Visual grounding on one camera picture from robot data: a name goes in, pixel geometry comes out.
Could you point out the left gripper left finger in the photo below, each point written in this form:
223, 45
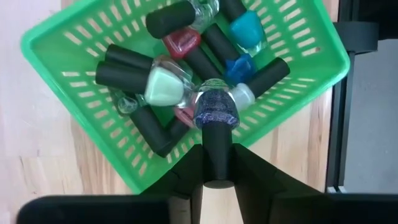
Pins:
186, 180

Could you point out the mint green nail polish bottle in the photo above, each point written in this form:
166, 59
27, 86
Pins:
163, 88

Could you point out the green plastic basket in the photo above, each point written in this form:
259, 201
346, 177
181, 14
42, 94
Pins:
332, 46

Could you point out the purple glitter nail polish bottle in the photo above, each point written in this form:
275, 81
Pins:
216, 105

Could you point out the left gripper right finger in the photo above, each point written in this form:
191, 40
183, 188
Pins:
258, 180

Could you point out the silver glitter nail polish bottle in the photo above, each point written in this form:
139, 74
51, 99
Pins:
171, 18

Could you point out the blue nail polish bottle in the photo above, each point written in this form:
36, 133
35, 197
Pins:
239, 70

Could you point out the grey nail polish bottle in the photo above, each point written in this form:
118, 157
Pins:
269, 76

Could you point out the teal nail polish bottle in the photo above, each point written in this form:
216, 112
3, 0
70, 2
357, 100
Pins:
247, 29

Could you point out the clear nail polish bottle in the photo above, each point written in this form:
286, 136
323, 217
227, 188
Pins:
149, 130

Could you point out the pink nail polish bottle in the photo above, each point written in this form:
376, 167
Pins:
185, 115

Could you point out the red nail polish bottle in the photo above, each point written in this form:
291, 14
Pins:
182, 42

